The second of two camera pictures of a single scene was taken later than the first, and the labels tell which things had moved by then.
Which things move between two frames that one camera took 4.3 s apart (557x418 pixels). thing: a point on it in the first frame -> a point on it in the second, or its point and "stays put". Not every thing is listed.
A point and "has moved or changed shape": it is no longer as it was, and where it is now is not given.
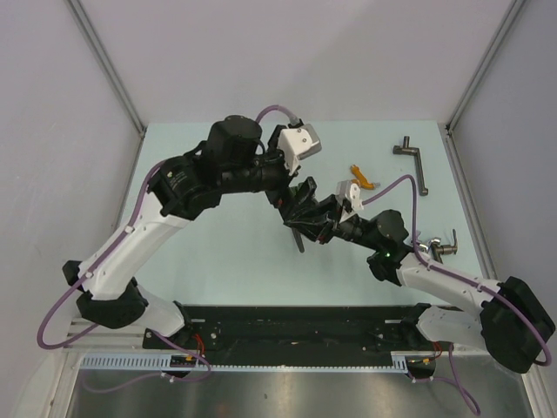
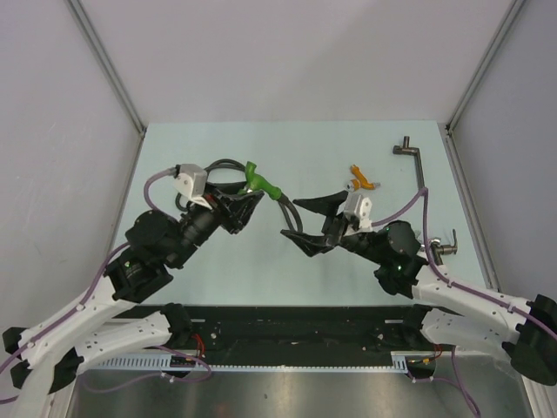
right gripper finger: [329, 206] stays put
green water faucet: [295, 189] has moved or changed shape
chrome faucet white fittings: [438, 250] stays put
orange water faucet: [360, 178] stays put
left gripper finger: [305, 212] -> [241, 207]
